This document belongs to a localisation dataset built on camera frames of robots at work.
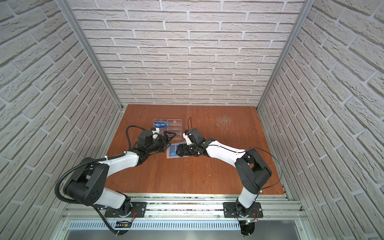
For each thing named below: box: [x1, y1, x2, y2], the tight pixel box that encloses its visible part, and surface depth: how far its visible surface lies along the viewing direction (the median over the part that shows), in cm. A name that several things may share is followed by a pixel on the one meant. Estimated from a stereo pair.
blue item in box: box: [154, 121, 168, 128], surface depth 102 cm
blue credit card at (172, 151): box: [169, 144, 179, 158], surface depth 94 cm
